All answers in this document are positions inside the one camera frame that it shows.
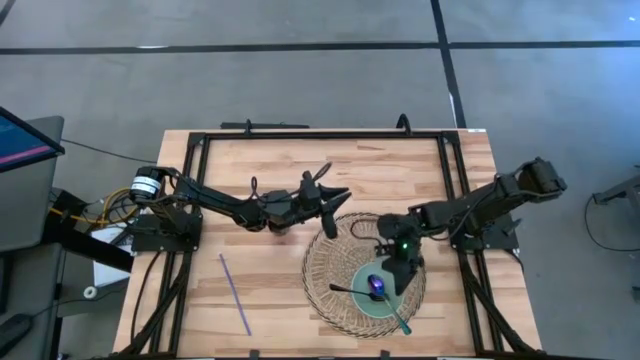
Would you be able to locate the long black floor tape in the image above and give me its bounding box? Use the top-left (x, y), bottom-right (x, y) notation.
top-left (0, 39), bottom-right (640, 55)

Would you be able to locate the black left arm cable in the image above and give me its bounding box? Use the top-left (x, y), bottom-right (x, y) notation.
top-left (248, 160), bottom-right (334, 202)

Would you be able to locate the round woven placemat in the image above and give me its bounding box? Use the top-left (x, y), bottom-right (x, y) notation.
top-left (301, 212), bottom-right (428, 340)

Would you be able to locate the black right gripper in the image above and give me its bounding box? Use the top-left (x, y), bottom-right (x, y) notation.
top-left (328, 212), bottom-right (425, 301)

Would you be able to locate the black aluminium table frame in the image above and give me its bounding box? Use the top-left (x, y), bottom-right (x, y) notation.
top-left (117, 128), bottom-right (544, 359)

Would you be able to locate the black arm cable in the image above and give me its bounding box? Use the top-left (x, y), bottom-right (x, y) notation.
top-left (248, 160), bottom-right (334, 202)
top-left (348, 218), bottom-right (382, 242)

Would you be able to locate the purple straw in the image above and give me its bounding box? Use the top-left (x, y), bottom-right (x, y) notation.
top-left (218, 252), bottom-right (253, 337)

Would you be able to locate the green round plate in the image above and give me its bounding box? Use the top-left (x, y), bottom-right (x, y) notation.
top-left (350, 263), bottom-right (405, 320)

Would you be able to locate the grey stand leg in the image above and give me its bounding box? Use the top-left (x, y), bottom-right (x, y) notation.
top-left (593, 167), bottom-right (640, 207)

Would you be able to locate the computer monitor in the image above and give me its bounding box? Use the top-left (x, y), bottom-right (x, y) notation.
top-left (0, 106), bottom-right (66, 174)

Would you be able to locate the thin black monitor cable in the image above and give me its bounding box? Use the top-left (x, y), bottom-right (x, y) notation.
top-left (60, 138), bottom-right (157, 165)

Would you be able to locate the white paper sheet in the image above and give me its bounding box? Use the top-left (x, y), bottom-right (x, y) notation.
top-left (92, 227), bottom-right (132, 289)

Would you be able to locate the yellow cable bundle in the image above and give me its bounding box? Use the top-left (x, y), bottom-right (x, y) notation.
top-left (48, 187), bottom-right (142, 227)

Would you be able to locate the thin black floor cable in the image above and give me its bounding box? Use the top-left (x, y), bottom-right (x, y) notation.
top-left (583, 202), bottom-right (640, 254)

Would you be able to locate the monitor with stand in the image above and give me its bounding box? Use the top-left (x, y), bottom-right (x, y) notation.
top-left (0, 115), bottom-right (66, 254)

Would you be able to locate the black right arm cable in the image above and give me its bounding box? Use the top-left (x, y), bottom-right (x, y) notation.
top-left (348, 218), bottom-right (382, 242)

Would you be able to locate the short black floor tape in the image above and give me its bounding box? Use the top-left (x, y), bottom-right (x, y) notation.
top-left (430, 0), bottom-right (468, 129)

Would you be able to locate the iridescent spoon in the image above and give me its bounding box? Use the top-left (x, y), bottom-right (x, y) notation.
top-left (367, 273), bottom-right (413, 336)

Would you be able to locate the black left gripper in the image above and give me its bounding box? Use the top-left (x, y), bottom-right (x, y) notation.
top-left (269, 170), bottom-right (353, 240)

